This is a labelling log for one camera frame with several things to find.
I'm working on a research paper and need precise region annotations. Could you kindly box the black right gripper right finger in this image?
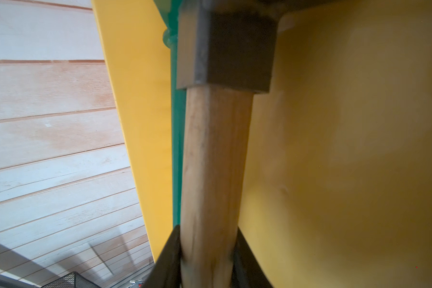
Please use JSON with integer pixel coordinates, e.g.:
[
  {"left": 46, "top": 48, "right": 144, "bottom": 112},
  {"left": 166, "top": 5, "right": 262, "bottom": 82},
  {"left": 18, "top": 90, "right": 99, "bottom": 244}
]
[{"left": 232, "top": 229, "right": 273, "bottom": 288}]

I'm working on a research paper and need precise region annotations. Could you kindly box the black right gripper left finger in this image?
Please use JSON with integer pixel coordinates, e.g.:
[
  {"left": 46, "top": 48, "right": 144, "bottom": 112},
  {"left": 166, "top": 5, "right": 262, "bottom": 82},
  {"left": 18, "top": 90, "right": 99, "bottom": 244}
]
[{"left": 143, "top": 225, "right": 181, "bottom": 288}]

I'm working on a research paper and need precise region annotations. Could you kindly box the wooden handle hoe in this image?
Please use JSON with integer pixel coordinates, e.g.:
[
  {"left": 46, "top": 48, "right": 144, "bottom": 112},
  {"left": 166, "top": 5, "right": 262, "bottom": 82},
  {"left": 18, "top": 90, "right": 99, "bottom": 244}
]
[{"left": 176, "top": 1, "right": 320, "bottom": 288}]

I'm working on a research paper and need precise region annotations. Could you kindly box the green hoe red grip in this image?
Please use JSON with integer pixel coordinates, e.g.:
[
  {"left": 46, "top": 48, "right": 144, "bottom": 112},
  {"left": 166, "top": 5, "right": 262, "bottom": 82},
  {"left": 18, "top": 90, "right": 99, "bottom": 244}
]
[{"left": 154, "top": 0, "right": 186, "bottom": 226}]

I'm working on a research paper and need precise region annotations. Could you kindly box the yellow plastic storage box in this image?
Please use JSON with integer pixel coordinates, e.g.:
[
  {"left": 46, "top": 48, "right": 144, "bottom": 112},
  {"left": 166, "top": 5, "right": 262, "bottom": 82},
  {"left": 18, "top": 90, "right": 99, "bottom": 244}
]
[{"left": 90, "top": 0, "right": 432, "bottom": 288}]

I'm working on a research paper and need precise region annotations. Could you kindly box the black wire mesh basket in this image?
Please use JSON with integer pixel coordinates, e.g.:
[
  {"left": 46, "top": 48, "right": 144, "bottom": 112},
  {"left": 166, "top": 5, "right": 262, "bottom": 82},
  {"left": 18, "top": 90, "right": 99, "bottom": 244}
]
[{"left": 42, "top": 272, "right": 100, "bottom": 288}]

